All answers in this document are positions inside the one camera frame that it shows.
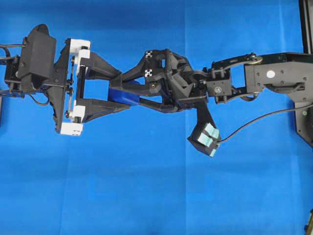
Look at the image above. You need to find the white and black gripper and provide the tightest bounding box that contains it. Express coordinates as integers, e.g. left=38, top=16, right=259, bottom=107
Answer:
left=47, top=39, right=131, bottom=136

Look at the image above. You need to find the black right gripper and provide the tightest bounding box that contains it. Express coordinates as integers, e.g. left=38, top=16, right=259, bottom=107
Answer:
left=121, top=49, right=207, bottom=113

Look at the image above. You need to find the blue block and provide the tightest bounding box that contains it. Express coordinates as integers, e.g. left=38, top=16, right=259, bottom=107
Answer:
left=105, top=80, right=146, bottom=109

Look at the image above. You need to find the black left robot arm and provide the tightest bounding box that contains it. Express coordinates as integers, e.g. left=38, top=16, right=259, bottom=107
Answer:
left=0, top=31, right=130, bottom=136

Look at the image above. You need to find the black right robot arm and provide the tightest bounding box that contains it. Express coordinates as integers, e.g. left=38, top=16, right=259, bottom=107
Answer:
left=109, top=49, right=313, bottom=154

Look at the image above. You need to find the blue table cloth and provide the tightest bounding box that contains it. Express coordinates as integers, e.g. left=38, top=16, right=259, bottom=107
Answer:
left=0, top=0, right=313, bottom=235

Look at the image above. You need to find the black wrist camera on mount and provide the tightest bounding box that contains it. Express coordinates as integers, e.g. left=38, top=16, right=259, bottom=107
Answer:
left=18, top=24, right=56, bottom=94

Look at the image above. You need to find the right wrist camera with tape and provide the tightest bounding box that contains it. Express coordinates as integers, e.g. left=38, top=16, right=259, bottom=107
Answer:
left=188, top=101, right=221, bottom=157

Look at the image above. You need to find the black right camera cable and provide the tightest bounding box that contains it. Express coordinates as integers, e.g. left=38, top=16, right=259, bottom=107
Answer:
left=219, top=102, right=313, bottom=144

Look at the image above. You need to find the black aluminium table frame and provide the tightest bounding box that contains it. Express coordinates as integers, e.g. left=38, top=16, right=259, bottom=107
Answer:
left=299, top=0, right=313, bottom=54

